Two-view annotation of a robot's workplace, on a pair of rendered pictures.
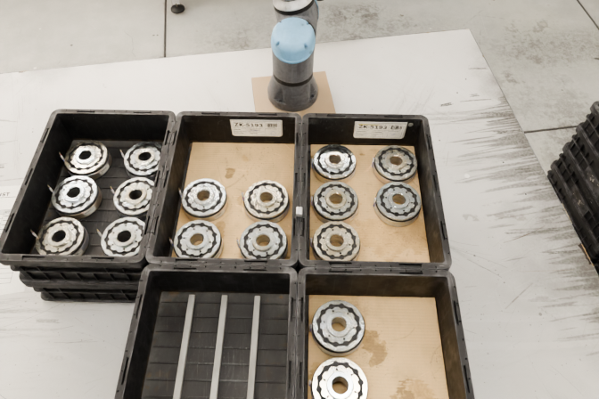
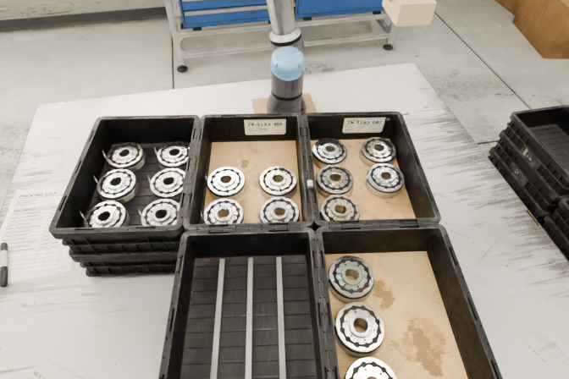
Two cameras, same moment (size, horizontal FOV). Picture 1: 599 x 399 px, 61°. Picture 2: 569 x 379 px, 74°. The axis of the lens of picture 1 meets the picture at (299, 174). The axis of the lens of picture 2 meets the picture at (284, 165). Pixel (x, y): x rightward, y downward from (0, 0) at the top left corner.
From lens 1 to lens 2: 0.20 m
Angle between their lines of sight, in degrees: 7
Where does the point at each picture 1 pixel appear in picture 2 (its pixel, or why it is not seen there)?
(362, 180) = (352, 164)
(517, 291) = (485, 249)
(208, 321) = (237, 280)
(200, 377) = (234, 327)
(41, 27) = (75, 85)
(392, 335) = (396, 282)
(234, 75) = (238, 99)
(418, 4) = (362, 61)
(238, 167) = (251, 159)
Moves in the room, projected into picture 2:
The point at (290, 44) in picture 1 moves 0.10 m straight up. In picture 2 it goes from (286, 64) to (287, 37)
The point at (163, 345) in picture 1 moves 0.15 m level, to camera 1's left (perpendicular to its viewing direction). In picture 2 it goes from (200, 302) to (131, 306)
